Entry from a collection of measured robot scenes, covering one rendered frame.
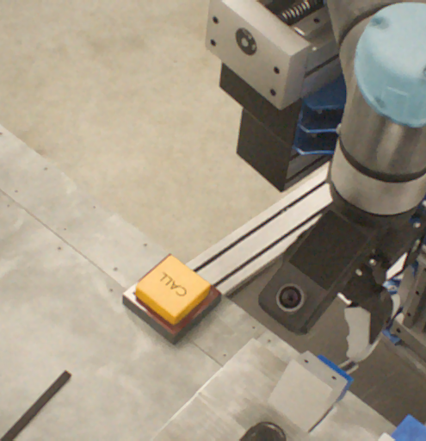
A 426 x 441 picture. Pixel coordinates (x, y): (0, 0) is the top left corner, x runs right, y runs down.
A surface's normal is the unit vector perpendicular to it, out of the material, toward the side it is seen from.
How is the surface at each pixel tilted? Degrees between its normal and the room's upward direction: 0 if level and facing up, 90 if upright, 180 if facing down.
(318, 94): 0
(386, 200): 90
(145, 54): 0
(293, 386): 56
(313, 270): 30
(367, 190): 89
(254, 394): 0
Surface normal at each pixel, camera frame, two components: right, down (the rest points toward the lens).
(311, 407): -0.50, 0.13
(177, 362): 0.07, -0.61
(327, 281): -0.25, -0.24
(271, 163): -0.74, 0.50
